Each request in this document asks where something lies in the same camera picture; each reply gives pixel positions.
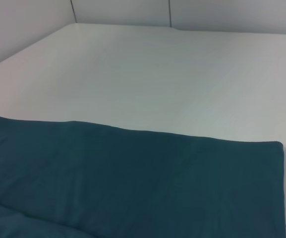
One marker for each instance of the teal blue shirt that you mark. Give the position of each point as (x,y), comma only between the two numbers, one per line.
(132,186)

